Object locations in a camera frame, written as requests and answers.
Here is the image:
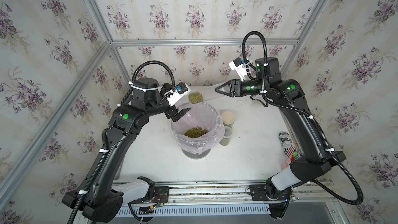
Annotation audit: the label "aluminium frame post right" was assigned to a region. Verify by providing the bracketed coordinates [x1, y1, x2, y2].
[281, 0, 329, 78]

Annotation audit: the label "mesh bin with plastic bag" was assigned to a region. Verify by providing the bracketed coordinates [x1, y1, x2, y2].
[170, 102, 225, 159]

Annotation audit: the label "aluminium frame post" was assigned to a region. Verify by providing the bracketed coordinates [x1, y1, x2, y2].
[281, 0, 329, 78]
[84, 0, 131, 85]

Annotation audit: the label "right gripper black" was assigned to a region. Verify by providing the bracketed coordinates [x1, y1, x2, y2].
[217, 78, 271, 99]

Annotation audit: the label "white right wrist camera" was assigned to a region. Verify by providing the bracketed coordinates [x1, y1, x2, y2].
[229, 58, 249, 82]

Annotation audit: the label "clear jar with mung beans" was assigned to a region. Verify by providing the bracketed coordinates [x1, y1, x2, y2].
[188, 92, 204, 104]

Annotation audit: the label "jar with beige lid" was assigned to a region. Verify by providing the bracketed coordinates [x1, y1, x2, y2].
[221, 111, 235, 128]

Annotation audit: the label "aluminium frame crossbar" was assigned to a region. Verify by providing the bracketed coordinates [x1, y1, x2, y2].
[110, 37, 299, 47]

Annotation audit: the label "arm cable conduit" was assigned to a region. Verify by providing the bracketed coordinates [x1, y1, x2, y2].
[241, 30, 364, 206]
[66, 60, 176, 224]

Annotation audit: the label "open clear jar middle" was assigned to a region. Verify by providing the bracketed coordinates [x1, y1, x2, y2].
[219, 126, 232, 146]

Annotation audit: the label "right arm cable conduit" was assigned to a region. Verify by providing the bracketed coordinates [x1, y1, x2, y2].
[241, 30, 364, 206]

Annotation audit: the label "pink pen holder cup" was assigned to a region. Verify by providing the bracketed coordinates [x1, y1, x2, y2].
[280, 158, 294, 171]

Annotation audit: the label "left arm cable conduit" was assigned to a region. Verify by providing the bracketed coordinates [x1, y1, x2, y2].
[66, 60, 176, 224]

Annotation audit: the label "pens in holder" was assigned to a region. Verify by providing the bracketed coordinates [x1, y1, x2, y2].
[290, 151, 303, 162]

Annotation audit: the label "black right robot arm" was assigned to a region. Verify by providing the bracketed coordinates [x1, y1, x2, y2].
[215, 58, 347, 200]

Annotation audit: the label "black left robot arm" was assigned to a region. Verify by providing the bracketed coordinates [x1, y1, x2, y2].
[62, 78, 190, 224]

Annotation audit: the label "aluminium frame post left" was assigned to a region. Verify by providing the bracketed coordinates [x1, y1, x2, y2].
[84, 0, 131, 85]

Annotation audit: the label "mung beans in bin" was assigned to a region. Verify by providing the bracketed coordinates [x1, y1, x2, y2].
[184, 127, 208, 138]

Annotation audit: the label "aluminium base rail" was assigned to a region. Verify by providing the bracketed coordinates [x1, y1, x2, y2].
[74, 179, 336, 218]

